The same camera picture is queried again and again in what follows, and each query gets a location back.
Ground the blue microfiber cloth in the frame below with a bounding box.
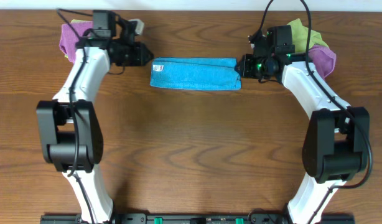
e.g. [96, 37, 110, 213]
[150, 57, 241, 91]

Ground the crumpled purple cloth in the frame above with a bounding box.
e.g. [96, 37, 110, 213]
[309, 44, 337, 79]

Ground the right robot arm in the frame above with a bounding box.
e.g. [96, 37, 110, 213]
[236, 25, 372, 223]

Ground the folded purple cloth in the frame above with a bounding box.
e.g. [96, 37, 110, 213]
[59, 21, 94, 64]

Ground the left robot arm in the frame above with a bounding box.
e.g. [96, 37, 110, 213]
[36, 10, 154, 223]

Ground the crumpled green cloth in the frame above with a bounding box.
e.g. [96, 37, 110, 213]
[288, 19, 328, 53]

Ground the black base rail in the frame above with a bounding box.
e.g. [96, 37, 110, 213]
[40, 211, 356, 224]

